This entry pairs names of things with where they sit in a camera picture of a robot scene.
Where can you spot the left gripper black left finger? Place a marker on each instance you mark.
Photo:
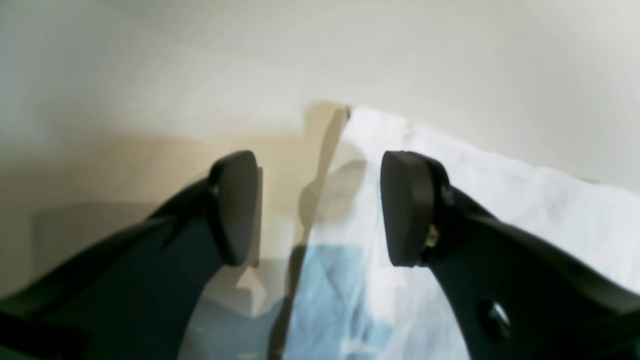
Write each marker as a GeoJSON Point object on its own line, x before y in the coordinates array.
{"type": "Point", "coordinates": [131, 295]}

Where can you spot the white T-shirt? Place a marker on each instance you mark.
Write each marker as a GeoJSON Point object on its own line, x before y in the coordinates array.
{"type": "Point", "coordinates": [322, 286]}

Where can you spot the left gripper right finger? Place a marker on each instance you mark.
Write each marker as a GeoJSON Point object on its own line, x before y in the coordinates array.
{"type": "Point", "coordinates": [514, 295]}

